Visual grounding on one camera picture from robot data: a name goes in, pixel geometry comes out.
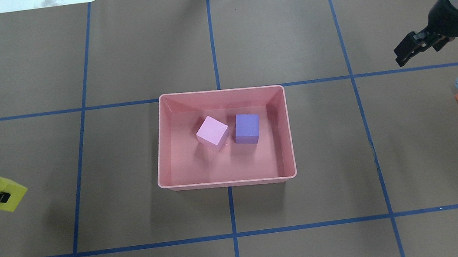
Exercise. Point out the dark purple foam block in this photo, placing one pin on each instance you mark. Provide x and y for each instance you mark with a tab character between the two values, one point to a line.
247	129

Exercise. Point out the light pink foam block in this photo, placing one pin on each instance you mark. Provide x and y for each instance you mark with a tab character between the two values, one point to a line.
212	133

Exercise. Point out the yellow foam block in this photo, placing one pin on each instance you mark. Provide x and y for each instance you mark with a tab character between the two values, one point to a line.
17	192

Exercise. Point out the pink plastic bin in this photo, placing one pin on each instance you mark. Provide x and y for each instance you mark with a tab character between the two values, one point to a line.
230	137

